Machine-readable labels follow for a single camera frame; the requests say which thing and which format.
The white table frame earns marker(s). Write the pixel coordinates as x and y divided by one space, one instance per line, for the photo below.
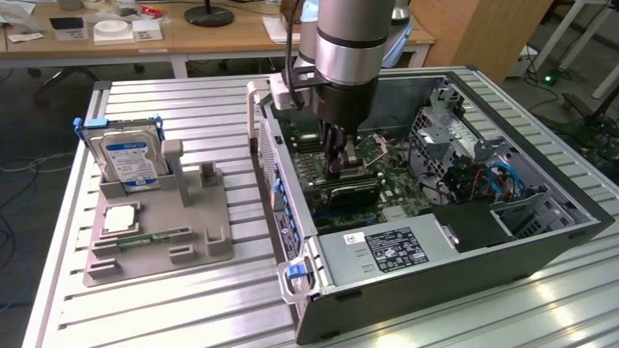
573 29

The small silver heatsink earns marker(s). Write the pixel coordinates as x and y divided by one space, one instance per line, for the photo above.
397 214

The metal socket cover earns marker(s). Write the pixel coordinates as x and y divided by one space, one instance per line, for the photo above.
379 137

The red packet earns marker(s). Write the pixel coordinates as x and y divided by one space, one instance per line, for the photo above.
151 11

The white block with round bowl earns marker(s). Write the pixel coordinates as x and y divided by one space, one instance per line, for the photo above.
114 34

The black RAM stick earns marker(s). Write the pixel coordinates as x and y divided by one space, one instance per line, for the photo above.
319 186

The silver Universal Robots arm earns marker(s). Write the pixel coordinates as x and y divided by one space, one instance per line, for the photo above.
353 54

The black round lamp base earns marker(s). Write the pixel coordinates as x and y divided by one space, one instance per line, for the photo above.
209 18

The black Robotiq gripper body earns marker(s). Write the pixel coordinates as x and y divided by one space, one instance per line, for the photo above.
349 103

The silver CPU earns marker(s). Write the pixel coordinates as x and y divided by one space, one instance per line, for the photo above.
118 219

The open black PC case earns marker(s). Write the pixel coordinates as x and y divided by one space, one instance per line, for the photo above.
435 290

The grey power supply unit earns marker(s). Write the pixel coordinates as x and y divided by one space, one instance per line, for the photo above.
349 261

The black office chair base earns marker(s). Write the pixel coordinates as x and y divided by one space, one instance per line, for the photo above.
58 75

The green RAM stick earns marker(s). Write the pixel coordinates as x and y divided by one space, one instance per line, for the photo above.
145 240

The metal disk bay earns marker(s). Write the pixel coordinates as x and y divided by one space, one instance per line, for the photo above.
435 139

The graphics card with metal bracket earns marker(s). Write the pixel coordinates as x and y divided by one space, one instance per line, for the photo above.
355 195

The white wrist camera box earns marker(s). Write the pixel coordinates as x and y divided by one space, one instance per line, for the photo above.
283 96

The grey parts rack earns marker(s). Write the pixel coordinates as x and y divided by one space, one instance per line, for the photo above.
159 261

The brown cardboard box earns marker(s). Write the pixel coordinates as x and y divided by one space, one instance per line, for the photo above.
286 7

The wooden desk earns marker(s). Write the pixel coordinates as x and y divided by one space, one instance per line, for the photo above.
58 50

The green motherboard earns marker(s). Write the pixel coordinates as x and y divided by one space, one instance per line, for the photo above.
391 188

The plain white box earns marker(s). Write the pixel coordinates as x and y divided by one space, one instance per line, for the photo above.
145 30

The black and white box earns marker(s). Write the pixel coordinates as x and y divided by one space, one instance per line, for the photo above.
69 29

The white paper slip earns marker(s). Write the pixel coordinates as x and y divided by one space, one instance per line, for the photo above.
25 37

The hard disk in blue caddy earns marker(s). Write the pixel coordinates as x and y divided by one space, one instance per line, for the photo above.
129 159

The stack of white papers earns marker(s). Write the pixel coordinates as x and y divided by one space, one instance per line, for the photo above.
275 32

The wooden cabinet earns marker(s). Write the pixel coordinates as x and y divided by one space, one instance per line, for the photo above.
483 36

